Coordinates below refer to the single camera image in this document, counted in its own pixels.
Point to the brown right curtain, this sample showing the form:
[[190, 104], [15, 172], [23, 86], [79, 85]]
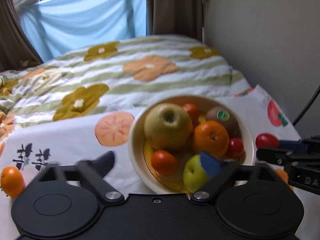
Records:
[[182, 17]]

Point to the orange at left edge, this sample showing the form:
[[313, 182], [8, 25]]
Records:
[[12, 182]]

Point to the green apple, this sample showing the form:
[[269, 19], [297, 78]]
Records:
[[194, 176]]

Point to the brown left curtain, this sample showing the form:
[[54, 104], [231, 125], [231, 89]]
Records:
[[15, 46]]

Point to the brown kiwi with sticker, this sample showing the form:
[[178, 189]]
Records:
[[225, 118]]

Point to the cream duck print bowl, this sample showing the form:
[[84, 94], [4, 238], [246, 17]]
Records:
[[140, 151]]

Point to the brown curtain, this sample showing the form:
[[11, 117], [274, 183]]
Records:
[[182, 17], [15, 46]]

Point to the large orange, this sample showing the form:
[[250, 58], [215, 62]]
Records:
[[212, 137]]

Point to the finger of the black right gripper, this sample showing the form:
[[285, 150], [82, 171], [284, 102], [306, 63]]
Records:
[[277, 156], [294, 146]]

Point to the floral striped quilt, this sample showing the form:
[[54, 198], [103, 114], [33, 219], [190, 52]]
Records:
[[113, 75]]

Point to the white fruit print tablecloth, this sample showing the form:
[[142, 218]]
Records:
[[259, 204]]

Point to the yellow-green apple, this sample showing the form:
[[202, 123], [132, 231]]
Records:
[[167, 126]]

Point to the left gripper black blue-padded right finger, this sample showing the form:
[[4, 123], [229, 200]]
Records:
[[219, 173]]

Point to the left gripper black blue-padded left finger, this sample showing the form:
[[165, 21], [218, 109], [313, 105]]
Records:
[[92, 174]]

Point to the light blue window cloth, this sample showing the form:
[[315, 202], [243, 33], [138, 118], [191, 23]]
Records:
[[55, 27]]

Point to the red cherry tomato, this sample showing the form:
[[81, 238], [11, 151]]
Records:
[[266, 140], [235, 148]]

